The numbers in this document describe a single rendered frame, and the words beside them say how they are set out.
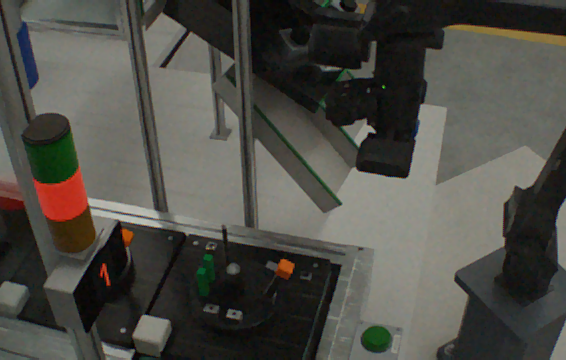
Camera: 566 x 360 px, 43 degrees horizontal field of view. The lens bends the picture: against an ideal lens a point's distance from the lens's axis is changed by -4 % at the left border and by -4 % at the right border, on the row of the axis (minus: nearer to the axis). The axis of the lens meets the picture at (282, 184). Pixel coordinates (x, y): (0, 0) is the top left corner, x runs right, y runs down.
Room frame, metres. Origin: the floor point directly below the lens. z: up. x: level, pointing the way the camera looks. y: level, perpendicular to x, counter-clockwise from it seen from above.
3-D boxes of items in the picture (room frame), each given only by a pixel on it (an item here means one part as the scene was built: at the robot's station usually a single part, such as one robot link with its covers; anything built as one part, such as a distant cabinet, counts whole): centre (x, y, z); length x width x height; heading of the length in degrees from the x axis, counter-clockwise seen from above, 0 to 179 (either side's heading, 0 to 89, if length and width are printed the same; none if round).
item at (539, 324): (0.67, -0.34, 0.96); 0.15 x 0.15 x 0.20; 30
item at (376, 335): (0.66, -0.13, 0.96); 0.04 x 0.04 x 0.02
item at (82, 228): (0.57, 0.23, 1.28); 0.05 x 0.05 x 0.05
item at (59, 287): (0.57, 0.23, 1.29); 0.12 x 0.05 x 0.25; 165
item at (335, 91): (0.73, -0.08, 1.33); 0.07 x 0.07 x 0.06; 76
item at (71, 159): (0.57, 0.23, 1.38); 0.05 x 0.05 x 0.05
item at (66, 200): (0.57, 0.23, 1.33); 0.05 x 0.05 x 0.05
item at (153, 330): (0.73, 0.07, 1.01); 0.24 x 0.24 x 0.13; 75
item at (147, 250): (0.79, 0.31, 1.01); 0.24 x 0.24 x 0.13; 75
